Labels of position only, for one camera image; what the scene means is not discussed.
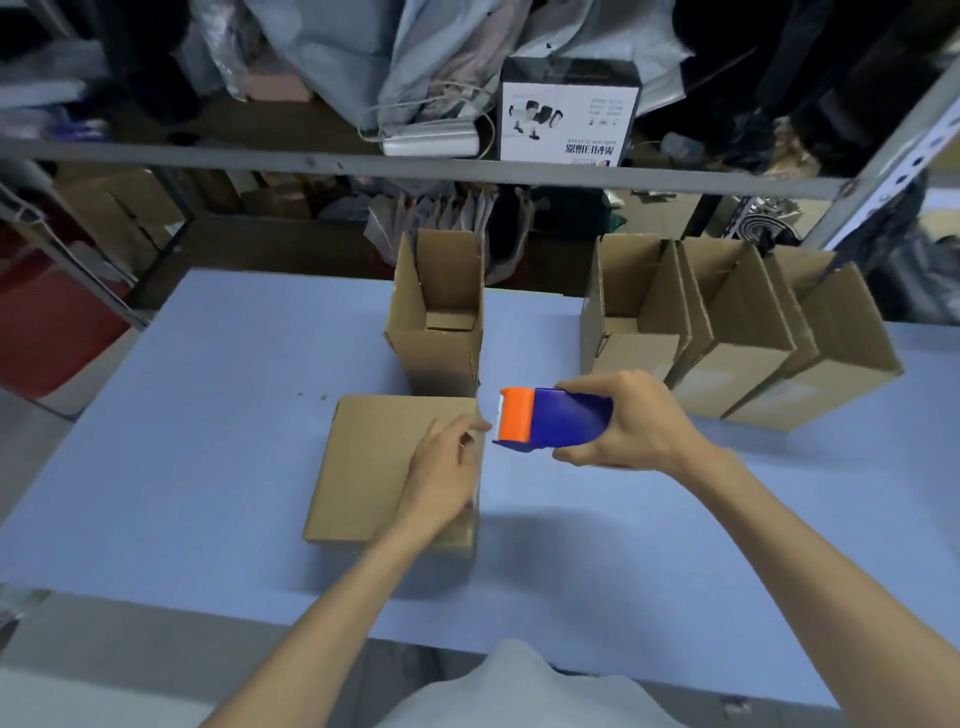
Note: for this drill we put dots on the person's left hand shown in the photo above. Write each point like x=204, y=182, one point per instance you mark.
x=435, y=480

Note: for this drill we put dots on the person's right hand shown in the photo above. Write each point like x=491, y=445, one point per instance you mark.
x=645, y=427

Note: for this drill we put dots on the orange blue tape dispenser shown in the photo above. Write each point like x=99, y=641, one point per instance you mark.
x=570, y=420

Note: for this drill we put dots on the plain brown cardboard box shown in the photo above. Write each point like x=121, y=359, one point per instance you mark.
x=817, y=390

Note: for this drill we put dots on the large brown storage cardboard box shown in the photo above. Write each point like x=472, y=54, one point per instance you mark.
x=112, y=217

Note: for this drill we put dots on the person's left forearm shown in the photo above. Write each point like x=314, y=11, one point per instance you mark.
x=322, y=630

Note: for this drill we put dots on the person's right forearm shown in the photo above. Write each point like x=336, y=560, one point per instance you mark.
x=810, y=570

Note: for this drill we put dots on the person's white shirt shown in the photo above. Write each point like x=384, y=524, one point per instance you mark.
x=525, y=694

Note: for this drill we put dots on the dark green bag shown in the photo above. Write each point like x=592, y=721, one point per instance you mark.
x=589, y=214

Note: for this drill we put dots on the silver reflective roll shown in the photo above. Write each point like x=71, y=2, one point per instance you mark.
x=769, y=221

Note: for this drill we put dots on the bundle of grey paper bags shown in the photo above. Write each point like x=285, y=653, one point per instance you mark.
x=427, y=221

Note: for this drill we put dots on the pile of black plastic bags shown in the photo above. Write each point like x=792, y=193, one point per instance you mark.
x=915, y=277

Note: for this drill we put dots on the white black printed box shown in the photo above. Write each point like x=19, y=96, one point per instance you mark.
x=562, y=120

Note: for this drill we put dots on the white power strip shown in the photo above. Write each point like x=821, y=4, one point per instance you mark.
x=431, y=141

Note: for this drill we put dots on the white glossy cabinet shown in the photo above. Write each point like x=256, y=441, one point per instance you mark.
x=112, y=675

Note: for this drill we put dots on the grey metal shelving rack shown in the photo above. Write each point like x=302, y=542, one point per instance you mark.
x=225, y=157

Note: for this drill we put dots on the red plastic stool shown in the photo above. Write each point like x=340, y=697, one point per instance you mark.
x=52, y=330

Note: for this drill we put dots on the pile of grey plastic mailers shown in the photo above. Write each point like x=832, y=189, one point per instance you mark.
x=337, y=45

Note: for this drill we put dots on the white perforated rack post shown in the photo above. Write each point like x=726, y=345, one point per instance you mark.
x=892, y=165

